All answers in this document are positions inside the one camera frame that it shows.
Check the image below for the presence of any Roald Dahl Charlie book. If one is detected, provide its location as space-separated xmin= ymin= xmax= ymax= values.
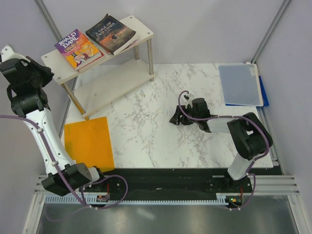
xmin=54 ymin=29 xmax=104 ymax=71

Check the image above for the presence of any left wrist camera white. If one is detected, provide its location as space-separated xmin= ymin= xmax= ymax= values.
xmin=0 ymin=44 xmax=25 ymax=63

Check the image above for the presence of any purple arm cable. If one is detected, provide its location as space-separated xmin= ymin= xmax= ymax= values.
xmin=178 ymin=90 xmax=271 ymax=212
xmin=0 ymin=114 xmax=129 ymax=222

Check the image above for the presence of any red 13-Storey Treehouse book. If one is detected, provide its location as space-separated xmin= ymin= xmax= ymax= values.
xmin=78 ymin=54 xmax=105 ymax=72

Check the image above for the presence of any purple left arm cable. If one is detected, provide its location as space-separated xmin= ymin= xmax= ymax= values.
xmin=0 ymin=114 xmax=129 ymax=222

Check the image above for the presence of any orange plastic file folder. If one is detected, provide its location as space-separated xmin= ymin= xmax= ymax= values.
xmin=64 ymin=117 xmax=115 ymax=172

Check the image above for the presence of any translucent blue file folder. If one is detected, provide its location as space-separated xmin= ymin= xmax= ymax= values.
xmin=218 ymin=63 xmax=264 ymax=107

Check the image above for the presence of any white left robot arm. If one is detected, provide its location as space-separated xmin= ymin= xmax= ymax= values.
xmin=0 ymin=57 xmax=107 ymax=196

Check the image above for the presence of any dark Tale of Two Cities book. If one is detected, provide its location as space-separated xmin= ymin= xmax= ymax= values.
xmin=85 ymin=14 xmax=138 ymax=55

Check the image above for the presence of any aluminium frame rail front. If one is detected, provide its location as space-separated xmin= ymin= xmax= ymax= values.
xmin=34 ymin=174 xmax=299 ymax=195

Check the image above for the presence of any white two-tier shelf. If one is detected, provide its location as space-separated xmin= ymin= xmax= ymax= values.
xmin=41 ymin=15 xmax=155 ymax=119

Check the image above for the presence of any Taming of the Shrew book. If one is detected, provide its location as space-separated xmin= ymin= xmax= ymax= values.
xmin=104 ymin=40 xmax=138 ymax=55

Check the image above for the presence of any blue file folder underneath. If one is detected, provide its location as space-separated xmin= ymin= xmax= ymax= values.
xmin=225 ymin=76 xmax=269 ymax=107

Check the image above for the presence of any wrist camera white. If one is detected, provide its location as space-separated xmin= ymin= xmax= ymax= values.
xmin=0 ymin=44 xmax=25 ymax=63
xmin=184 ymin=93 xmax=194 ymax=109

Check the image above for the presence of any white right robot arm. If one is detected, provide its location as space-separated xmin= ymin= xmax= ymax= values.
xmin=169 ymin=95 xmax=273 ymax=192

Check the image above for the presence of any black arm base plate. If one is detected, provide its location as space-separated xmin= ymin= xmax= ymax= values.
xmin=85 ymin=168 xmax=252 ymax=200

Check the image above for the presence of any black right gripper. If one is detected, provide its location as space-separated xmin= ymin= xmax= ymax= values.
xmin=169 ymin=105 xmax=199 ymax=126

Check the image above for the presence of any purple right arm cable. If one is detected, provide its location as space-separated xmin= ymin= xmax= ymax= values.
xmin=178 ymin=90 xmax=271 ymax=212

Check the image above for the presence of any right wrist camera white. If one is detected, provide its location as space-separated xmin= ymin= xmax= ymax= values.
xmin=184 ymin=93 xmax=194 ymax=109

